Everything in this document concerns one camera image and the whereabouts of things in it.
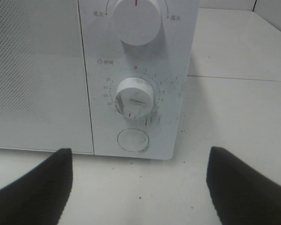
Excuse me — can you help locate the white upper power knob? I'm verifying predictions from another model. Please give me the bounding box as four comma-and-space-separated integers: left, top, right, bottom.
111, 0, 162, 46

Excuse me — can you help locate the white lower timer knob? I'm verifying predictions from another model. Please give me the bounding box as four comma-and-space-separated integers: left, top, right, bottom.
114, 77, 155, 120

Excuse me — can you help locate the white microwave door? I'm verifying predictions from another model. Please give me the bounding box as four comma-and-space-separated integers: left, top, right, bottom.
0, 0, 93, 154

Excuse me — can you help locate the white microwave oven body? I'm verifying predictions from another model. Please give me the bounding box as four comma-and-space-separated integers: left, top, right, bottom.
0, 0, 200, 161

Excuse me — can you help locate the round white door button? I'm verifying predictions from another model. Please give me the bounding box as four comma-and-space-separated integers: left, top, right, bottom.
117, 128, 150, 152

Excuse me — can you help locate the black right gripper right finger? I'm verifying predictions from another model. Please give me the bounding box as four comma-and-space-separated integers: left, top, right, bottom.
206, 146, 281, 225

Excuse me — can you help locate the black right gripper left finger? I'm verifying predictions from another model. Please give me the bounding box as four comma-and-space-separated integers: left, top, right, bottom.
0, 149, 73, 225

